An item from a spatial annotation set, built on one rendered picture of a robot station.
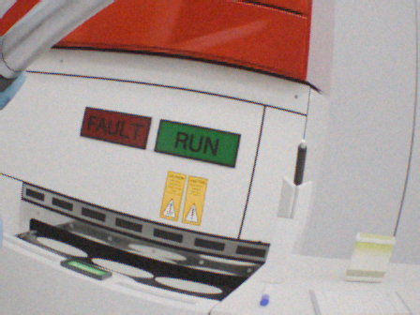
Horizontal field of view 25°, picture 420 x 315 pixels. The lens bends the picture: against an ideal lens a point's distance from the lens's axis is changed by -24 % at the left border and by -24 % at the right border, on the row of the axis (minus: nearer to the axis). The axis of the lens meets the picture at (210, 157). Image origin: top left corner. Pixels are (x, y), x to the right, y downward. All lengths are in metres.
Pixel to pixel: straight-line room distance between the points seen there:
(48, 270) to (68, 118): 0.67
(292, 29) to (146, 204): 0.36
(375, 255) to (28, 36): 0.61
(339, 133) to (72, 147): 1.53
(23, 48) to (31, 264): 0.26
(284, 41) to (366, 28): 1.56
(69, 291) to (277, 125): 0.67
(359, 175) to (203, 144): 1.51
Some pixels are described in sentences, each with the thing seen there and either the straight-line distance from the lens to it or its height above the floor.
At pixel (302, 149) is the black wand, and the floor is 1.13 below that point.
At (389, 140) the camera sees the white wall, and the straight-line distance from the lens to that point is 3.20.
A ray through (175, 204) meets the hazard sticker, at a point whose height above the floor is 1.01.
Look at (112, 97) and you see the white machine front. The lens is 1.77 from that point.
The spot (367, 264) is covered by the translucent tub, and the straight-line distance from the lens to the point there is 1.45.
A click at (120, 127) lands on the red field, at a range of 1.76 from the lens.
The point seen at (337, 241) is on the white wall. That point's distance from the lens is 3.22.
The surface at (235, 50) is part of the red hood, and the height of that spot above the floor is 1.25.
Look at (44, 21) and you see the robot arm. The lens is 1.15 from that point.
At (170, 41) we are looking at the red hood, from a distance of 1.70.
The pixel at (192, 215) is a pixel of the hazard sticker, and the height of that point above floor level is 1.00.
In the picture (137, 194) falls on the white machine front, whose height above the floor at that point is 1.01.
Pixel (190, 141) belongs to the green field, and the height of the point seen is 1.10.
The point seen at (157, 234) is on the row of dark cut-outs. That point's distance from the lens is 1.76.
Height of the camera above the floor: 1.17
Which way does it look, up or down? 3 degrees down
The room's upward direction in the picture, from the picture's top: 11 degrees clockwise
